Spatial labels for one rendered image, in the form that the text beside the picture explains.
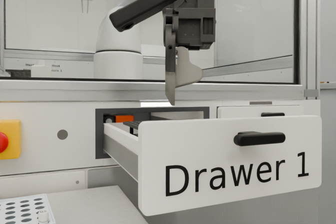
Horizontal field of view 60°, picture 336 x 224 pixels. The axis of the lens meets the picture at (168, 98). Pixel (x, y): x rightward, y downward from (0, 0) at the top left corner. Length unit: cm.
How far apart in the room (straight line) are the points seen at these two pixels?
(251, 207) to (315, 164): 43
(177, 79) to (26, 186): 40
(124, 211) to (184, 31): 32
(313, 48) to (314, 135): 56
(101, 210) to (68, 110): 23
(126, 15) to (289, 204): 74
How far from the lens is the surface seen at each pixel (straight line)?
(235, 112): 79
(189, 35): 47
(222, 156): 39
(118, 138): 54
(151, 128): 34
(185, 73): 46
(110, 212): 54
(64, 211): 56
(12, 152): 63
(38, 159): 67
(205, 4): 49
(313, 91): 101
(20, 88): 66
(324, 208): 243
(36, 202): 52
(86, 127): 67
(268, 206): 94
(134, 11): 48
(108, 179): 70
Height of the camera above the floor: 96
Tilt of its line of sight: 1 degrees down
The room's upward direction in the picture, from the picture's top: straight up
